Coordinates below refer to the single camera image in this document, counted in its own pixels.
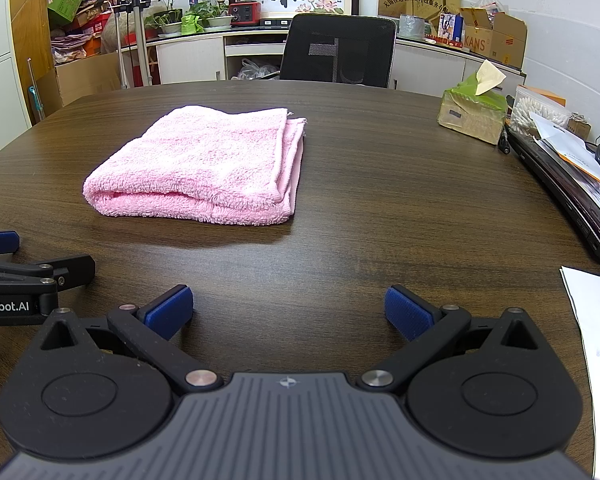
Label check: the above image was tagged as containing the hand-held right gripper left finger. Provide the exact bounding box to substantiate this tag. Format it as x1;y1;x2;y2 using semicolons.
40;284;225;395

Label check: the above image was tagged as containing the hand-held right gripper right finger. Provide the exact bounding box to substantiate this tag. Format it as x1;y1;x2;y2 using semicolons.
356;284;543;392

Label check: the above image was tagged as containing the pink towel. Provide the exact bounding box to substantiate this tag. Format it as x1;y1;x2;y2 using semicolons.
83;105;308;227

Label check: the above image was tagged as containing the large brown cardboard box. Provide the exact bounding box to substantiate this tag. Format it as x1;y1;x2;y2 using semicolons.
34;52;124;117

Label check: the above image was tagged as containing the tall white cabinet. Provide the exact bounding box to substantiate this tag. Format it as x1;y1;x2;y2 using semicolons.
0;0;34;167

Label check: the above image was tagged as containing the white paper sheet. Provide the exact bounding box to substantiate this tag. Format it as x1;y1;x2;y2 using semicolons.
559;266;600;477

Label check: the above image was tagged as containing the stack of pink cloth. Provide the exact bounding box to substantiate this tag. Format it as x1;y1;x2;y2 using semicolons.
50;32;89;64

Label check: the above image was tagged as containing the green tissue box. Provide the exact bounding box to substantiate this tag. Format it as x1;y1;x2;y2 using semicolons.
436;59;509;146

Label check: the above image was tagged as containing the red paper bag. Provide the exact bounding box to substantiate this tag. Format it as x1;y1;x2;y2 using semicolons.
130;49;162;87

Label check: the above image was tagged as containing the white envelope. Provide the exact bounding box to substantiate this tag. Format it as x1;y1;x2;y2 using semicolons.
529;112;600;197

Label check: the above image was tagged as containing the metal crutch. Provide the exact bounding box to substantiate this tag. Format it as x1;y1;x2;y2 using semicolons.
117;0;169;89
104;0;133;91

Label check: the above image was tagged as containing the cotton swab box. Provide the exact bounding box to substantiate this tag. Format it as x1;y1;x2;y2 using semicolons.
510;85;572;137

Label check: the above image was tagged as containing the red box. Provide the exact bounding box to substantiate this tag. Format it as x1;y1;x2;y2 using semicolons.
76;12;114;37

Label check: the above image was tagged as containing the white counter cabinet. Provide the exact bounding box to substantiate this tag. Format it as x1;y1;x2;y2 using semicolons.
151;26;527;99

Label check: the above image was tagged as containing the small brown carton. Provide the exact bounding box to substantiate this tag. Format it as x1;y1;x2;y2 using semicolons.
567;115;592;141

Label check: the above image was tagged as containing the clear plastic bag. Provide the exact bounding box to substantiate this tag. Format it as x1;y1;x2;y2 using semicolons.
231;58;281;81

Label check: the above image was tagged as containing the orange box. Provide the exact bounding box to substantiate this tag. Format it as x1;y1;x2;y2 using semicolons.
517;85;567;109

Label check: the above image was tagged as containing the potted plant in shallow dish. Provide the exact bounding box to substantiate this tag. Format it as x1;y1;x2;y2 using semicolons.
144;7;184;37
190;0;234;32

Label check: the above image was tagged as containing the black office chair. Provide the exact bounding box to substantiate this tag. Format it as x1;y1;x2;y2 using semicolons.
279;13;398;90

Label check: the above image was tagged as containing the open cardboard box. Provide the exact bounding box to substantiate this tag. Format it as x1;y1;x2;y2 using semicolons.
460;7;529;70

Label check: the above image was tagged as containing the small colourful box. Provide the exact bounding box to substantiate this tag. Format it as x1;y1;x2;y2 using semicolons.
438;12;465;44

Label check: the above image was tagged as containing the white plastic bag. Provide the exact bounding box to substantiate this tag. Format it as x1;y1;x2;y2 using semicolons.
474;0;509;17

